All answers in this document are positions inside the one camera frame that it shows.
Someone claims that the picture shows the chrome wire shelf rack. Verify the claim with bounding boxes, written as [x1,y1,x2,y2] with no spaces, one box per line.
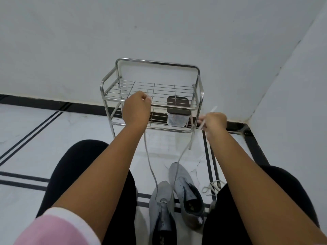
[100,58,204,150]

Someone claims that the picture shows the person's black trousers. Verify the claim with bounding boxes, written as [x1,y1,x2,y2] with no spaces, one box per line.
[36,140,320,245]

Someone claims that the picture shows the grey shoelace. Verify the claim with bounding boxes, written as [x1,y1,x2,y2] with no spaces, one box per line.
[143,90,218,206]

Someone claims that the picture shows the person's right hand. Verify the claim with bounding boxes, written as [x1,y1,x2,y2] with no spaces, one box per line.
[198,113,228,142]

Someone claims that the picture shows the person's left hand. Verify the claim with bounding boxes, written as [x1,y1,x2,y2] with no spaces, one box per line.
[122,91,152,127]

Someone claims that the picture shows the person's left forearm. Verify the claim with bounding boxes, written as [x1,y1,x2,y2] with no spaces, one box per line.
[51,122,147,243]

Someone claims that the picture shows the clear container with brown lid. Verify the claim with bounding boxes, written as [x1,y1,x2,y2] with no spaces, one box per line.
[167,96,191,127]

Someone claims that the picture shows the person's right forearm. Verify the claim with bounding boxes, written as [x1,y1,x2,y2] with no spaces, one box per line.
[205,132,327,245]

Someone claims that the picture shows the pink sleeve with white cuff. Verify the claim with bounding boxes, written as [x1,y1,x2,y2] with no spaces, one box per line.
[14,207,102,245]

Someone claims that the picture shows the grey sneaker with white lace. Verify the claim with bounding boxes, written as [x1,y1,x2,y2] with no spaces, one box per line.
[201,179,227,215]

